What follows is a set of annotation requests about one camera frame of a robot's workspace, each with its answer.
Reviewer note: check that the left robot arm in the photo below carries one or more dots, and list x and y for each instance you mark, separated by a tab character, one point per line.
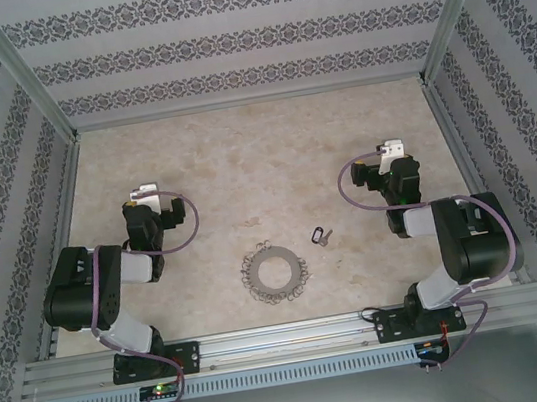
79	290

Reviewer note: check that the aluminium frame post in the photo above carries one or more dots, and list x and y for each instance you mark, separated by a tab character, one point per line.
29	70
452	7

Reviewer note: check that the aluminium side rail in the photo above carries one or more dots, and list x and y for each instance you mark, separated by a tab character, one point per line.
463	157
63	231

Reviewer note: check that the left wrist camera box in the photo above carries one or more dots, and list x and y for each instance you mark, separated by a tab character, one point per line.
148	191

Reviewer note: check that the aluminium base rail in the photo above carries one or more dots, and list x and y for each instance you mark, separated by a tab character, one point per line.
289	342

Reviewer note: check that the left aluminium side rail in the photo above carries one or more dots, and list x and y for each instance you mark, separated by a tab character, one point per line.
63	231

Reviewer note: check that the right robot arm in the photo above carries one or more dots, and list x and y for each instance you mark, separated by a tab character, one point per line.
478	250

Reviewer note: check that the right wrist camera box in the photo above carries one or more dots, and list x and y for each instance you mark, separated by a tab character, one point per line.
392	152

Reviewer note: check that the black key tag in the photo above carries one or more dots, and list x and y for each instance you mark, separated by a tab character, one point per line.
315	235

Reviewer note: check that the right aluminium side rail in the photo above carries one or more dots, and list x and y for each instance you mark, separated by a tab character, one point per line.
463	157

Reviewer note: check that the right aluminium frame post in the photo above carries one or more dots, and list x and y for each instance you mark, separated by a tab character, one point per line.
452	7

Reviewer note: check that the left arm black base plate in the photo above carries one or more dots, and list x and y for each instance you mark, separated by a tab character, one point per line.
188	357

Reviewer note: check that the left aluminium frame post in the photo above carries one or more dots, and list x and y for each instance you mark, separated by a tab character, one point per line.
29	70

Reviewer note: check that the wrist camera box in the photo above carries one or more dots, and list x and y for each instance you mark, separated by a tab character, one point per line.
392	152
148	191

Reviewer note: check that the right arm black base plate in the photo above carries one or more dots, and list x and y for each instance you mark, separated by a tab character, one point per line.
391	326

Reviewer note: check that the small silver key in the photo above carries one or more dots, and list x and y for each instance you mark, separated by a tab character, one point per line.
327	238

